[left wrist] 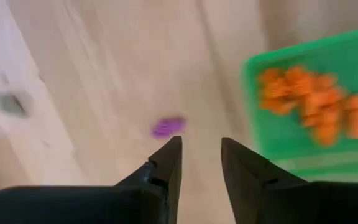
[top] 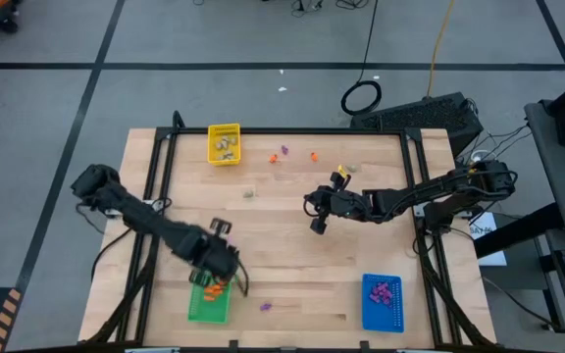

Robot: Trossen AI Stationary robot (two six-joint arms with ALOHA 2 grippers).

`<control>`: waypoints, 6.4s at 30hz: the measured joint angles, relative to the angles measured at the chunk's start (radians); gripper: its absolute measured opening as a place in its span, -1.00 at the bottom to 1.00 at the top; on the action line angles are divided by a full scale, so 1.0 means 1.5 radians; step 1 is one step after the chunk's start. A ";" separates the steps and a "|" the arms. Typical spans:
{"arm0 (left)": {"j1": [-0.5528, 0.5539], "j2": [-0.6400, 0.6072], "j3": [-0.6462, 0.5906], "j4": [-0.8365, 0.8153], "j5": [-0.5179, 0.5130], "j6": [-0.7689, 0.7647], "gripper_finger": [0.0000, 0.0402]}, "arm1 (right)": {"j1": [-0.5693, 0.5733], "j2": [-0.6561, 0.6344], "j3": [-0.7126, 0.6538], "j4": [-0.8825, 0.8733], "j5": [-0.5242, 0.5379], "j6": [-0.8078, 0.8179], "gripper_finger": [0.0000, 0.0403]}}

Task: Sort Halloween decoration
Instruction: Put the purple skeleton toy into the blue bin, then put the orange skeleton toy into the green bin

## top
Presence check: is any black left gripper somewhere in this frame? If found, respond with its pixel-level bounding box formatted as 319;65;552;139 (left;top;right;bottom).
187;218;240;287

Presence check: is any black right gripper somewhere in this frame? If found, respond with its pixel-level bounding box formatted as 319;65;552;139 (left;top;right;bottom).
307;165;377;235

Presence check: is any blue plastic basket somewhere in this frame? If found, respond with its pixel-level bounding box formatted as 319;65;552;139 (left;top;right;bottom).
361;273;405;334

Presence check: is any green plastic basket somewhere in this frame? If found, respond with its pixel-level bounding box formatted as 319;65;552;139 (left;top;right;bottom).
187;274;233;326

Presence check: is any yellow plastic basket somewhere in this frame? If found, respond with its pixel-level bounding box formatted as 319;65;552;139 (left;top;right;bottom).
206;123;242;167

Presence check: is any black computer tower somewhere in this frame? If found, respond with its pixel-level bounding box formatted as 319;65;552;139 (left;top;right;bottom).
349;91;485;158

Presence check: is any white paper sheet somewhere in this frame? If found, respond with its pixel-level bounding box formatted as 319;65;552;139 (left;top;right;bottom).
467;211;508;267

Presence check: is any black coiled cable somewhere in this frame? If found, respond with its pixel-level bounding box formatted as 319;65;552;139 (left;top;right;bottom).
339;0;384;117

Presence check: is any black cable bundle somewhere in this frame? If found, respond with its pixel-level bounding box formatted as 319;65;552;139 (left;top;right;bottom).
289;0;372;12

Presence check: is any yellow cable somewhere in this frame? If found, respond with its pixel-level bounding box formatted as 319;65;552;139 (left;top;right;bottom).
425;0;456;98

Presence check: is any black floor cable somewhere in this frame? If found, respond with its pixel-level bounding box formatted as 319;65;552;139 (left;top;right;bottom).
482;277;565;347

